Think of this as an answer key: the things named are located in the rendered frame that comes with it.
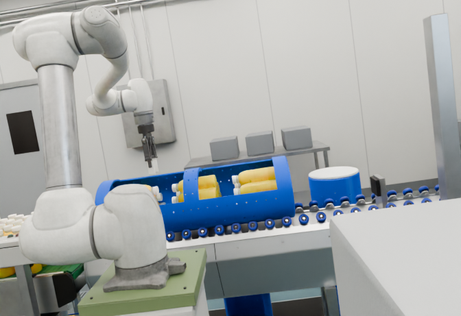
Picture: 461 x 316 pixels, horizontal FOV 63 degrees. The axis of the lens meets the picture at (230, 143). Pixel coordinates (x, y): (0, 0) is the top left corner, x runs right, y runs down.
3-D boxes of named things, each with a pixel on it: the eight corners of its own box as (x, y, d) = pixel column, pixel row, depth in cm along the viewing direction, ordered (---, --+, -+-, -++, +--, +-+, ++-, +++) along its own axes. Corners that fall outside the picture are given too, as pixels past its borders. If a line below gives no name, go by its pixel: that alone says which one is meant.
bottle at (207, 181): (215, 190, 173) (176, 197, 174) (217, 188, 180) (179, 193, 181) (213, 175, 172) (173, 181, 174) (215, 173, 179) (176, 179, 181)
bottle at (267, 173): (276, 176, 179) (237, 181, 180) (274, 163, 176) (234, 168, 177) (278, 184, 172) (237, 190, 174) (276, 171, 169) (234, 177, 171)
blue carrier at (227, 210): (298, 226, 162) (289, 162, 158) (101, 251, 169) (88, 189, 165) (291, 205, 190) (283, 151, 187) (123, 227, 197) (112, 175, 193)
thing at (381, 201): (389, 212, 168) (385, 177, 166) (379, 213, 168) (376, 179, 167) (381, 205, 178) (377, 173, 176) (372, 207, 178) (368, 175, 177)
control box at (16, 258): (37, 263, 149) (31, 238, 148) (-11, 269, 151) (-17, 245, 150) (50, 253, 159) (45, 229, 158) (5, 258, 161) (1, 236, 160)
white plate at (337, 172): (363, 165, 221) (363, 167, 221) (317, 167, 236) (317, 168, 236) (350, 177, 198) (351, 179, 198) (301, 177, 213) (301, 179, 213)
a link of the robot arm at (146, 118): (155, 110, 179) (157, 123, 180) (136, 113, 180) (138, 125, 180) (149, 110, 170) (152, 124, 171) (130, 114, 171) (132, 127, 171)
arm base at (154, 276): (178, 288, 102) (174, 268, 101) (101, 293, 105) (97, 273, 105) (193, 260, 120) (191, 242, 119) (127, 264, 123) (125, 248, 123)
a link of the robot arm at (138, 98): (156, 110, 180) (127, 114, 180) (149, 77, 179) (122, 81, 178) (153, 110, 170) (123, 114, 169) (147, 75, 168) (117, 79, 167)
